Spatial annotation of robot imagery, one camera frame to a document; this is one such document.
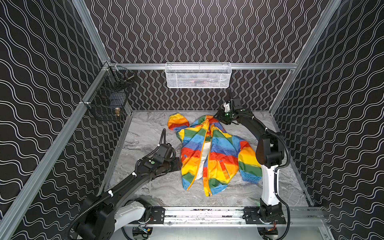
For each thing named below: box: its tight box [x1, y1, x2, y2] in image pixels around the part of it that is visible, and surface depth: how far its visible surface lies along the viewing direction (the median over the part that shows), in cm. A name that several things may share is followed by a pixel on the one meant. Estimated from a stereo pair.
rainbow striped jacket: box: [168, 113, 263, 197], surface depth 94 cm
